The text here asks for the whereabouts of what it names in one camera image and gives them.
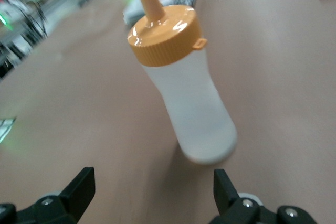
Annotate translucent squeeze bottle orange cap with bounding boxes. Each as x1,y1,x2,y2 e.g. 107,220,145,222
127,0,238,166

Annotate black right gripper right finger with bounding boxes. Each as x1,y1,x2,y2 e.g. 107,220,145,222
213,168,316,224

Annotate silver digital kitchen scale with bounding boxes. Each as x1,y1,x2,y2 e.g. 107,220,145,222
122,0,198,27

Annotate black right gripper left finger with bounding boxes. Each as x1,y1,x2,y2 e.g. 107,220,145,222
0,166,96,224

